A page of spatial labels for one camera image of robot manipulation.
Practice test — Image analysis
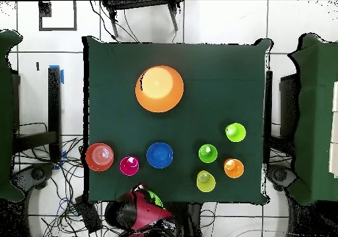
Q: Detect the large orange bowl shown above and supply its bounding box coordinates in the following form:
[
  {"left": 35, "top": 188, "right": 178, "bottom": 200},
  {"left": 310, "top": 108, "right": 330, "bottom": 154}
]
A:
[{"left": 135, "top": 65, "right": 185, "bottom": 114}]

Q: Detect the large light green bowl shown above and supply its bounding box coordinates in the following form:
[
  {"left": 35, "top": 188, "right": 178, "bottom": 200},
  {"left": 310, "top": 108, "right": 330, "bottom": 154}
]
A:
[{"left": 147, "top": 190, "right": 164, "bottom": 209}]

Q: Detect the blue bowl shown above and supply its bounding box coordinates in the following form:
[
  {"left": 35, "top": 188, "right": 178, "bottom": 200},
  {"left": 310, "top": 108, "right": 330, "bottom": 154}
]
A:
[{"left": 146, "top": 142, "right": 174, "bottom": 169}]

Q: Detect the dark green tablecloth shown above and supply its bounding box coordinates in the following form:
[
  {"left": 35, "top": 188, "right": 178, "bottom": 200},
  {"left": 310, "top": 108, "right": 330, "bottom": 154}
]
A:
[{"left": 82, "top": 35, "right": 273, "bottom": 204}]

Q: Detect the red cup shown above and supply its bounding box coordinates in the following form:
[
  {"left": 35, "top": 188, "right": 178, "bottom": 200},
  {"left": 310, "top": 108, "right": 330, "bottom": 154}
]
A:
[{"left": 119, "top": 156, "right": 140, "bottom": 176}]

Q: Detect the lime green cup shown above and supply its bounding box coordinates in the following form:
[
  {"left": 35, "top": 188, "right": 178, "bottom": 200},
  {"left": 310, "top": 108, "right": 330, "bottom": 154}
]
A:
[{"left": 224, "top": 122, "right": 247, "bottom": 143}]

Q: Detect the yellow cup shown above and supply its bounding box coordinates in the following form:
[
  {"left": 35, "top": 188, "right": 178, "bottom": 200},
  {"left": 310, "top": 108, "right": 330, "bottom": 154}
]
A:
[{"left": 196, "top": 170, "right": 217, "bottom": 193}]

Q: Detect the small red-orange bowl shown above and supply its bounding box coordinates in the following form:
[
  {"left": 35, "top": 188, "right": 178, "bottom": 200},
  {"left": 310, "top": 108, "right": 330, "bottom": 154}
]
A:
[{"left": 84, "top": 142, "right": 115, "bottom": 172}]

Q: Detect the orange cup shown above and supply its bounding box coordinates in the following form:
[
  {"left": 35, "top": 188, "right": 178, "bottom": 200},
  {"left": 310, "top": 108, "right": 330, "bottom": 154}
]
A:
[{"left": 223, "top": 158, "right": 245, "bottom": 179}]

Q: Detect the black metal stand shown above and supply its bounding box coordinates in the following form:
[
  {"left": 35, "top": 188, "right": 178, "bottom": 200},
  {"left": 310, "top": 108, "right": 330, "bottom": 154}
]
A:
[
  {"left": 11, "top": 67, "right": 62, "bottom": 164},
  {"left": 263, "top": 70, "right": 299, "bottom": 148}
]

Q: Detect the blue tape strip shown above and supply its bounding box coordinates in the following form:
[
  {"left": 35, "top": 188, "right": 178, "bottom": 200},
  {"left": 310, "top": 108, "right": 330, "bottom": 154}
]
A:
[{"left": 48, "top": 65, "right": 65, "bottom": 85}]

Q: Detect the black power strip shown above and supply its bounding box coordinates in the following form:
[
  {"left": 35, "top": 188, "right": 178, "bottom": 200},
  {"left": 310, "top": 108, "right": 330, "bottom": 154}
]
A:
[{"left": 73, "top": 195, "right": 102, "bottom": 234}]

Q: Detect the neighbouring green covered table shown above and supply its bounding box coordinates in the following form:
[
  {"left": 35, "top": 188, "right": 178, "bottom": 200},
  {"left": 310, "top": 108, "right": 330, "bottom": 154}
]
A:
[
  {"left": 288, "top": 33, "right": 338, "bottom": 206},
  {"left": 0, "top": 30, "right": 24, "bottom": 202}
]

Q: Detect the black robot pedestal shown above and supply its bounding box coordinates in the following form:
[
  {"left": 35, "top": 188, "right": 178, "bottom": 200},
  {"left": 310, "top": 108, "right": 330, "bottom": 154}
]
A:
[{"left": 139, "top": 202, "right": 204, "bottom": 237}]

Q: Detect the black camera tripod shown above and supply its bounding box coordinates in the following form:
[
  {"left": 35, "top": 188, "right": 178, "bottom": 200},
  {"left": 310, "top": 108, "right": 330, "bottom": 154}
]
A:
[{"left": 101, "top": 0, "right": 183, "bottom": 38}]

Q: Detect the grey square frame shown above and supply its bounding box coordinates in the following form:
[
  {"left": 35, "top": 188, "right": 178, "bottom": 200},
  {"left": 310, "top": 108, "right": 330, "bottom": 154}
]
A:
[{"left": 38, "top": 0, "right": 78, "bottom": 32}]

